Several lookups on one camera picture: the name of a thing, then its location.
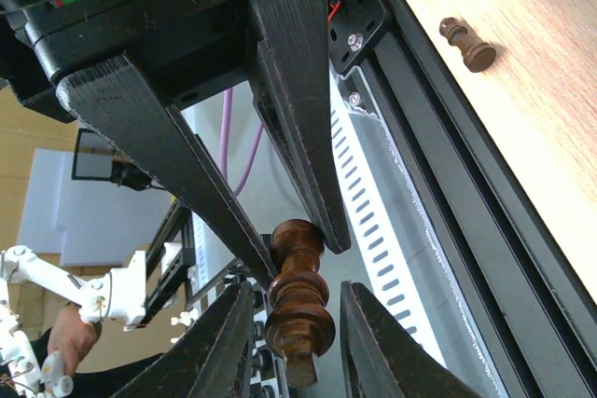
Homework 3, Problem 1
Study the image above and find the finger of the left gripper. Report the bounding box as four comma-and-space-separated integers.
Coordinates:
56, 55, 276, 288
247, 0, 351, 254

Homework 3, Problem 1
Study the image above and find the black metal frame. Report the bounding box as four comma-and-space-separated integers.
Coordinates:
331, 0, 596, 397

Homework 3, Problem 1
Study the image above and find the dark queen piece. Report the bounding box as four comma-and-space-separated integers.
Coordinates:
265, 219, 336, 389

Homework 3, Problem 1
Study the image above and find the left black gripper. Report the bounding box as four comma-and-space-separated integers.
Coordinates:
1, 0, 252, 123

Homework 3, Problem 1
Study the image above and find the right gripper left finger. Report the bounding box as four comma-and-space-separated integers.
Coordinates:
115, 281, 254, 398

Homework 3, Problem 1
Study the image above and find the operator hand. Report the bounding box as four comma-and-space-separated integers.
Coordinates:
48, 303, 102, 377

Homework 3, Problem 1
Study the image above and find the dark king piece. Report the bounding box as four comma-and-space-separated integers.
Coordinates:
439, 17, 497, 73

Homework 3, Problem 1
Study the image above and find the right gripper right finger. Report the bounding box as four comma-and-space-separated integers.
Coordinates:
340, 281, 478, 398

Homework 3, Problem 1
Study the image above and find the white slotted cable duct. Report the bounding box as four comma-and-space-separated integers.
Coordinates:
329, 69, 509, 397

